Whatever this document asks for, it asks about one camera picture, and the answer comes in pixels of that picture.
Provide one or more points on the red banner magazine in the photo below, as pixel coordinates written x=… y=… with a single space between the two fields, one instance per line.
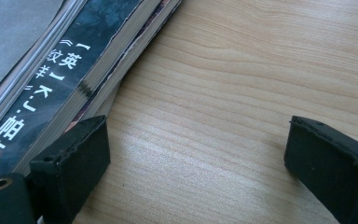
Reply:
x=6 y=37

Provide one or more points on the dark blue lava cover magazine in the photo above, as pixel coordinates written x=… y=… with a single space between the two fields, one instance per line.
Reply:
x=74 y=62

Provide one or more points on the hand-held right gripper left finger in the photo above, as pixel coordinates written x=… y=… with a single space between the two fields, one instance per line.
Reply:
x=71 y=174

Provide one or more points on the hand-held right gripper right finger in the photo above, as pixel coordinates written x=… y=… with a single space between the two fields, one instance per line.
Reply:
x=332 y=174

